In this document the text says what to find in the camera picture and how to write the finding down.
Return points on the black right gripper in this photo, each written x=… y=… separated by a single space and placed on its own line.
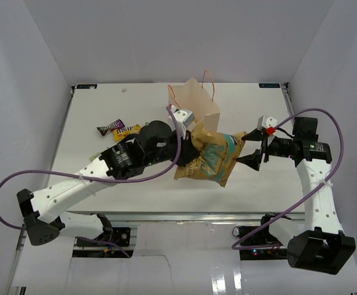
x=253 y=159

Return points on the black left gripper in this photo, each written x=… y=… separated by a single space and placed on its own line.
x=188 y=151

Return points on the yellow chips bag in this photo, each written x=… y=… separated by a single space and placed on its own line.
x=218 y=154

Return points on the brown paper bag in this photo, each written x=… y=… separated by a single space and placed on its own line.
x=193 y=96

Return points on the yellow m&m packet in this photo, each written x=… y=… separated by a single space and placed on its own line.
x=121 y=133

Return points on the green square snack packet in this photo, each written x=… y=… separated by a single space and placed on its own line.
x=95 y=156

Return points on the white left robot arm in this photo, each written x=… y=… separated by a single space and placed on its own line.
x=45 y=212

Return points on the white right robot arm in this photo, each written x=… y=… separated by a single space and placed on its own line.
x=319 y=244

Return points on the blue right corner label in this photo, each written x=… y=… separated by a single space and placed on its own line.
x=269 y=85

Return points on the blue corner label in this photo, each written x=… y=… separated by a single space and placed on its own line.
x=86 y=86
x=269 y=85

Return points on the purple m&m packet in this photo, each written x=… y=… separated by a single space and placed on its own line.
x=117 y=124

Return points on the blue left corner label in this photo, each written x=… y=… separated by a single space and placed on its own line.
x=86 y=86

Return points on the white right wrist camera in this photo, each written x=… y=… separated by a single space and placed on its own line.
x=268 y=124

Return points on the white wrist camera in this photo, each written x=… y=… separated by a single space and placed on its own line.
x=268 y=124
x=185 y=119

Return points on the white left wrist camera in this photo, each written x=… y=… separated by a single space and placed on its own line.
x=185 y=119

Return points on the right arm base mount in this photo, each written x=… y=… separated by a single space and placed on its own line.
x=261 y=244

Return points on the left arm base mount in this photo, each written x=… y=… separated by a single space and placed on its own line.
x=119 y=236

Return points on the aluminium table rail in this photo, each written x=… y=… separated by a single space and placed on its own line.
x=183 y=217

